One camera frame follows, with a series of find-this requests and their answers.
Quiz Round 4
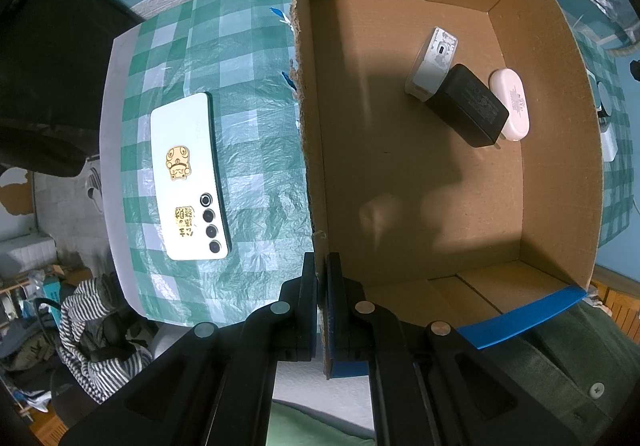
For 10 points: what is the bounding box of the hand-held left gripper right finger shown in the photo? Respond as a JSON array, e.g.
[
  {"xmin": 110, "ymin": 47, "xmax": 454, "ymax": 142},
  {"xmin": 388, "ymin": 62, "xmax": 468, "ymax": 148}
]
[{"xmin": 326, "ymin": 252, "xmax": 582, "ymax": 446}]

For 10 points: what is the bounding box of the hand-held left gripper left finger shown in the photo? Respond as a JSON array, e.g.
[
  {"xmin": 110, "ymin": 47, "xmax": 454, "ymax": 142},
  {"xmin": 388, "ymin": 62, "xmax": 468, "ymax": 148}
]
[{"xmin": 60, "ymin": 252, "xmax": 321, "ymax": 446}]

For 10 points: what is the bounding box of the cardboard box blue rim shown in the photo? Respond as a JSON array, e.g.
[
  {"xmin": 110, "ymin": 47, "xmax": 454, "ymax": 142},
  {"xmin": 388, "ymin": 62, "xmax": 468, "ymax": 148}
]
[{"xmin": 289, "ymin": 0, "xmax": 606, "ymax": 379}]

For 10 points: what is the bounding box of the black charger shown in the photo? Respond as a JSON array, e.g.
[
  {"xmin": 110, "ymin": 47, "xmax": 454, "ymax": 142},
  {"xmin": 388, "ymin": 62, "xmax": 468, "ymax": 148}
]
[{"xmin": 425, "ymin": 64, "xmax": 511, "ymax": 150}]

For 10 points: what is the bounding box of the white adapter with silver face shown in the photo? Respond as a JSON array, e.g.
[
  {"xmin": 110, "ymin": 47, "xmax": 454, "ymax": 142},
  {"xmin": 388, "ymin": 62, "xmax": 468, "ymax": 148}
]
[{"xmin": 405, "ymin": 26, "xmax": 459, "ymax": 102}]

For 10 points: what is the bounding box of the green white checkered tablecloth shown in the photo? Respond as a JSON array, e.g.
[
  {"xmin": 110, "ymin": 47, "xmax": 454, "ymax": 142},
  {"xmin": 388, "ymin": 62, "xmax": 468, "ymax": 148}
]
[{"xmin": 100, "ymin": 0, "xmax": 632, "ymax": 327}]

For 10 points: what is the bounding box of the white smartphone with gold stickers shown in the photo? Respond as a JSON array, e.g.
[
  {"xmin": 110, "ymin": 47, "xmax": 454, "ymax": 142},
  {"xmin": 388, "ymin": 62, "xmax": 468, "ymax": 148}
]
[{"xmin": 150, "ymin": 92, "xmax": 231, "ymax": 261}]

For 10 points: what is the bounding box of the black white striped cloth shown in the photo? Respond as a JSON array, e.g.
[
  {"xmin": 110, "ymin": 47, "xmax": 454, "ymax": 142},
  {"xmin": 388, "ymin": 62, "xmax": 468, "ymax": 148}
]
[{"xmin": 57, "ymin": 276, "xmax": 154, "ymax": 403}]

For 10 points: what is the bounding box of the person's green clothing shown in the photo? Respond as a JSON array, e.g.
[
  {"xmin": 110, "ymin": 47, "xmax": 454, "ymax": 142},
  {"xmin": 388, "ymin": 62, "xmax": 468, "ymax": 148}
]
[{"xmin": 370, "ymin": 301, "xmax": 640, "ymax": 446}]

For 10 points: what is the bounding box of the white slipper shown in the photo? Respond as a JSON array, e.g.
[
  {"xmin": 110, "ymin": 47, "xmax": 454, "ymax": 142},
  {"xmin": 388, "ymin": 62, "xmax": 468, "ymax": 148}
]
[{"xmin": 84, "ymin": 166, "xmax": 106, "ymax": 215}]

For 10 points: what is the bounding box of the wooden slatted crate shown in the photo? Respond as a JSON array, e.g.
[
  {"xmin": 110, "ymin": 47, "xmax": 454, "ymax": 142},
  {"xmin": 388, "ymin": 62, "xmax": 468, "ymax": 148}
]
[{"xmin": 590, "ymin": 276, "xmax": 640, "ymax": 343}]

